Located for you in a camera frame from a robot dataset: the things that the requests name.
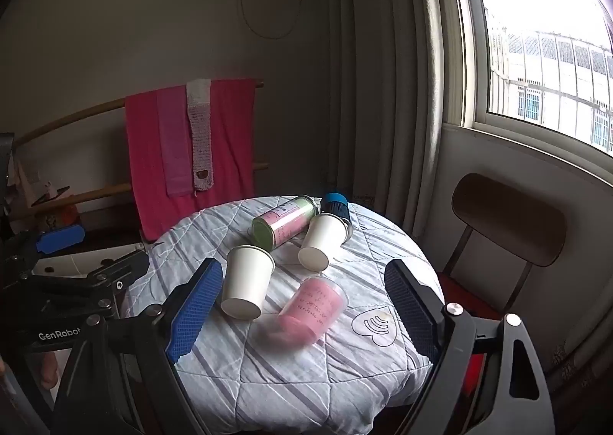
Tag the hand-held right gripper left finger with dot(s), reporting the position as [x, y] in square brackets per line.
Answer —
[189, 315]

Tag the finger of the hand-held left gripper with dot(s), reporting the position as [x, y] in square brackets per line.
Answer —
[115, 272]
[60, 241]

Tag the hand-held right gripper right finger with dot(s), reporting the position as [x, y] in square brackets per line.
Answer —
[411, 315]

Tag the pink translucent plastic cup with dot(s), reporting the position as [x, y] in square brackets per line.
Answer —
[313, 313]

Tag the white paper cup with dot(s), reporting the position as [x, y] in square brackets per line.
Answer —
[246, 281]
[322, 238]

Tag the person's left hand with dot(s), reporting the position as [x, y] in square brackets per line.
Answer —
[50, 370]

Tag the orange box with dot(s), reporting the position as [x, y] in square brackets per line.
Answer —
[62, 216]

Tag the red seat cushion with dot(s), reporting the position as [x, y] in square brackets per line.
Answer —
[459, 293]

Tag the hot pink towel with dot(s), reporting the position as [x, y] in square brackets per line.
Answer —
[143, 152]

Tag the grey striped quilted tablecloth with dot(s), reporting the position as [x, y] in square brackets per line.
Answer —
[297, 372]

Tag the wooden towel rack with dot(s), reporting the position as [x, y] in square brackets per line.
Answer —
[72, 118]

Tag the green and pink can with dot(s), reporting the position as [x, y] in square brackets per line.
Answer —
[285, 226]

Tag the brown chair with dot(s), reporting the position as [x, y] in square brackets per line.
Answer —
[507, 219]

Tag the white and pink crocheted strip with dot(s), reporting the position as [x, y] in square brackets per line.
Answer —
[201, 128]

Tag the grey curtain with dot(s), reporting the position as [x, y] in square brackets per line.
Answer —
[383, 80]

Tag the window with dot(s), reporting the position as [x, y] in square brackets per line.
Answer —
[550, 8]

